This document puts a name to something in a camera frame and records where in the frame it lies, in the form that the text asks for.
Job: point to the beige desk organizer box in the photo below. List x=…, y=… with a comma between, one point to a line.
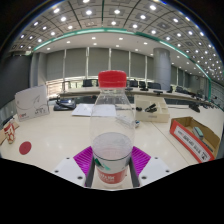
x=151, y=116

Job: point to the round ceiling lights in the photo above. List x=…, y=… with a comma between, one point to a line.
x=88, y=12

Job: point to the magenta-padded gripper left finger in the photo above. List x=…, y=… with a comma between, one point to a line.
x=81, y=158

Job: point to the dark blue-black folder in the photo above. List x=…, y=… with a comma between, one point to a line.
x=65, y=104

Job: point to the flat round red coaster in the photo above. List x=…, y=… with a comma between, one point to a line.
x=25, y=148

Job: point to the black stapler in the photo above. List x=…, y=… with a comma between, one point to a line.
x=151, y=108

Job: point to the small grey-green case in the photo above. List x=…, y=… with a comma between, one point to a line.
x=198, y=132

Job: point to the black desk microphones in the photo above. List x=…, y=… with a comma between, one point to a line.
x=144, y=88

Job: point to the long curved conference desk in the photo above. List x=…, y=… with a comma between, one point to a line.
x=80, y=91

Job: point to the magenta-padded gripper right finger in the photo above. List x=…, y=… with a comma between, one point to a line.
x=141, y=158

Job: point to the open red-sided cardboard box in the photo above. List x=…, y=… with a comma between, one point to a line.
x=190, y=141

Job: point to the clear red-capped water bottle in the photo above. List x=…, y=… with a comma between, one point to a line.
x=112, y=150

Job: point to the white marker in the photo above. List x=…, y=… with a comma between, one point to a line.
x=137, y=123

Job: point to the black office chairs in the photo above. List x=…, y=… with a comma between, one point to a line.
x=87, y=82

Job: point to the white paper sheets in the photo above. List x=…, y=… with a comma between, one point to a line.
x=82, y=110

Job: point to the white cardboard paper box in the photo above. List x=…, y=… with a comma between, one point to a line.
x=31, y=103

